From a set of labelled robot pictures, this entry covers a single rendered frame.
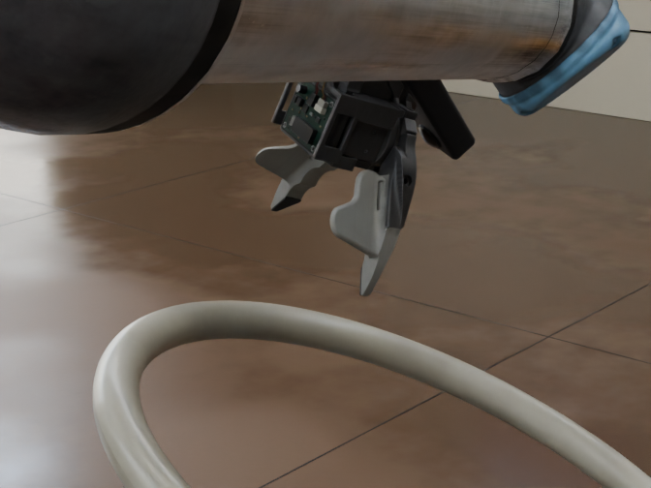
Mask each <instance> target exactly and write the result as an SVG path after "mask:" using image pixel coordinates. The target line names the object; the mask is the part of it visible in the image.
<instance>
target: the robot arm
mask: <svg viewBox="0 0 651 488"><path fill-rule="evenodd" d="M629 35H630V24H629V22H628V20H626V18H625V17H624V15H623V14H622V12H621V11H620V9H619V4H618V1H617V0H0V129H4V130H8V131H14V132H20V133H25V134H31V135H38V136H54V135H89V134H104V133H110V132H117V131H123V130H126V129H130V128H133V127H136V126H139V125H142V124H145V123H147V122H149V121H151V120H153V119H155V118H157V117H159V116H161V115H163V114H165V113H167V112H169V111H170V110H172V109H173V108H174V107H176V106H178V105H179V104H180V103H182V102H183V101H184V100H186V99H187V98H188V97H189V96H190V95H191V94H192V93H193V92H194V91H195V90H196V89H197V88H198V87H199V86H200V85H201V84H208V83H266V82H287V84H286V87H285V89H284V91H283V94H282V96H281V99H280V101H279V103H278V106H277V108H276V110H275V112H274V114H273V117H272V119H271V122H272V123H275V124H279V125H281V126H280V129H281V131H282V132H283V133H284V134H285V135H287V136H288V137H289V138H290V139H291V140H293V141H294V142H295V144H293V145H289V146H274V147H267V148H264V149H262V150H261V151H260V152H259V153H258V154H257V155H256V158H255V160H256V163H257V164H258V165H259V166H261V167H263V168H265V169H267V170H269V171H271V172H272V173H274V174H276V175H278V176H279V177H281V178H283V179H282V180H281V182H280V184H279V186H278V189H277V191H276V193H275V196H274V199H273V201H272V203H271V211H276V212H277V211H279V210H282V209H284V208H287V207H289V206H292V205H294V204H297V203H299V202H301V199H302V197H303V196H304V194H305V193H306V192H307V191H308V190H309V189H310V188H312V187H315V186H316V185H317V183H318V181H319V179H320V178H321V177H322V176H323V175H324V174H325V173H326V172H328V171H334V170H336V169H337V168H342V169H345V170H349V171H353V169H354V167H357V168H364V169H365V170H363V171H361V172H360V173H359V174H358V175H357V177H356V183H355V191H354V197H353V199H352V200H351V201H350V202H347V203H345V204H342V205H339V206H337V207H335V208H333V210H332V211H331V214H330V228H331V230H332V232H333V234H334V235H335V236H336V237H338V238H339V239H341V240H343V241H344V242H346V243H348V244H350V245H351V246H353V247H355V248H356V249H358V250H360V251H361V252H363V253H364V254H365V257H364V261H363V264H362V267H361V268H360V288H359V295H362V296H368V295H370V294H371V292H372V290H373V289H374V287H375V285H376V283H377V281H378V280H379V278H380V276H381V274H382V272H383V270H384V268H385V266H386V264H387V262H388V259H389V257H390V255H391V253H392V251H393V249H394V247H395V244H396V242H397V239H398V236H399V232H400V230H401V229H403V228H404V225H405V222H406V218H407V215H408V211H409V207H410V204H411V200H412V197H413V193H414V189H415V185H416V179H417V157H416V139H417V136H416V134H417V133H418V132H417V126H418V129H419V133H420V135H421V137H422V139H423V140H424V141H425V142H426V143H427V144H428V145H430V146H432V147H434V148H437V149H440V150H442V151H443V152H444V153H446V154H447V155H448V156H450V157H451V158H452V159H454V160H457V159H459V158H460V157H461V156H462V155H463V154H464V153H465V152H466V151H468V150H469V149H470V148H471V147H472V146H473V145H474V144H475V138H474V137H473V135H472V133H471V131H470V130H469V128H468V126H467V125H466V123H465V121H464V118H463V115H462V114H461V112H460V111H459V110H458V109H457V107H456V106H455V104H454V102H453V100H452V99H451V97H450V94H449V93H448V91H447V89H446V87H445V86H444V84H443V82H442V81H441V79H477V80H480V81H485V82H490V83H491V82H492V83H493V84H494V86H495V87H496V88H497V90H498V91H499V98H500V99H501V101H502V102H503V103H505V104H507V105H509V106H510V107H511V108H512V110H513V111H514V112H515V113H517V114H519V115H522V116H526V115H530V114H532V113H534V112H536V111H538V110H540V109H541V108H543V107H545V106H546V105H548V104H549V103H551V102H552V101H553V100H555V99H556V98H558V97H559V96H560V95H562V94H563V93H565V92H566V91H567V90H569V89H570V88H571V87H573V86H574V85H575V84H577V83H578V82H579V81H581V80H582V79H583V78H584V77H586V76H587V75H589V74H590V73H591V72H592V71H594V70H595V69H596V68H597V67H599V66H600V65H601V64H602V63H603V62H604V61H605V60H606V59H607V58H608V57H610V56H611V55H612V54H613V53H614V52H615V51H616V50H618V49H619V48H620V47H621V46H622V45H623V44H624V43H625V42H626V41H627V39H628V38H629ZM294 82H298V85H297V87H296V89H295V92H294V95H293V97H292V100H291V102H290V105H289V107H288V109H287V111H285V110H283V107H284V104H285V102H286V100H287V98H288V96H289V93H290V91H291V88H292V86H293V83H294Z"/></svg>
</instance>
